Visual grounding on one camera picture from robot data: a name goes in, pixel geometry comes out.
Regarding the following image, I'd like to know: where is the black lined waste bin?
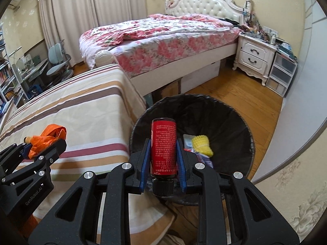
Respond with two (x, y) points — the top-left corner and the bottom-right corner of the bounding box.
(129, 94), (256, 206)

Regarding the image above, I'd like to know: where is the orange plastic bag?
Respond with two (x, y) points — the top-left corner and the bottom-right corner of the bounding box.
(24, 124), (67, 159)

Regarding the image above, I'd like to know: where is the striped beige blanket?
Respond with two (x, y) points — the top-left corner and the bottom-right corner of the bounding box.
(0, 65), (177, 245)

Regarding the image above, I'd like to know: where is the white nightstand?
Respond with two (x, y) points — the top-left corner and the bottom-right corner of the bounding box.
(232, 34), (278, 87)

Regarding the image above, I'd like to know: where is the red bottle black cap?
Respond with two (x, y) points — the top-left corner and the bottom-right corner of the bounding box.
(150, 118), (178, 197)

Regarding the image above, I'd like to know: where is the clear plastic drawer unit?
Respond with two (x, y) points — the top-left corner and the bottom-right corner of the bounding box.
(265, 52), (298, 98)

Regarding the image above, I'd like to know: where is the floral pink bed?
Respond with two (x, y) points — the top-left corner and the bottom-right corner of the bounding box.
(79, 0), (256, 100)

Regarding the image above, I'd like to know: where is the dark clothing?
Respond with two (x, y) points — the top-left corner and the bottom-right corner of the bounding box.
(219, 17), (243, 27)

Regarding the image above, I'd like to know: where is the clutter of small items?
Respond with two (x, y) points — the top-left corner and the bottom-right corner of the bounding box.
(241, 2), (279, 42)

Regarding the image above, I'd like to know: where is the yellow foam net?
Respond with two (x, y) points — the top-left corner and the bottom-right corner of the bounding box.
(191, 134), (214, 157)

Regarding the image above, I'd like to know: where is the floral quilt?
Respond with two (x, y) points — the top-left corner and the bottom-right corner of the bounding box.
(120, 13), (234, 41)

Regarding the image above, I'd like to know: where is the glass desk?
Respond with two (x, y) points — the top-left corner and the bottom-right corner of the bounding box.
(10, 53), (50, 100)

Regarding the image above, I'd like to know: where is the stack of books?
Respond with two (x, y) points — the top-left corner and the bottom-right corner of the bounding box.
(277, 39), (298, 59)

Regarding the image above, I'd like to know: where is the floral bed sheet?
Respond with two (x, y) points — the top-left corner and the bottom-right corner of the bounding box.
(79, 18), (242, 71)

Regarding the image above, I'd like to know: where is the pale green office chair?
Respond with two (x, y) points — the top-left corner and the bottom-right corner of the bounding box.
(46, 39), (74, 76)

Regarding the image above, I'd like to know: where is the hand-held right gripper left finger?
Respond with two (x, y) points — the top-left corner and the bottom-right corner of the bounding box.
(28, 138), (152, 245)

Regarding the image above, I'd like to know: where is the white storage box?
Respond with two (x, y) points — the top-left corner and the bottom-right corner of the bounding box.
(180, 61), (221, 94)

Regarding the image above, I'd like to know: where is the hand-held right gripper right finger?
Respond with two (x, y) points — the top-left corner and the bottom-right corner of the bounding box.
(176, 138), (300, 245)

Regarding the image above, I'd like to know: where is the white bookshelf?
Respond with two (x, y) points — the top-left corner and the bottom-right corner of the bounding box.
(0, 28), (19, 123)

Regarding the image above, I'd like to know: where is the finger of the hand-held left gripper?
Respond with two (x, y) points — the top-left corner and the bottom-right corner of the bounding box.
(0, 144), (33, 176)
(0, 138), (67, 187)

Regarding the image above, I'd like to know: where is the beige curtain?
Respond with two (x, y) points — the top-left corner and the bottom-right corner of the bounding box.
(38, 0), (100, 65)
(88, 0), (151, 29)

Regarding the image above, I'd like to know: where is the white wardrobe door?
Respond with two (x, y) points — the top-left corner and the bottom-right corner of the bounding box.
(252, 0), (327, 184)

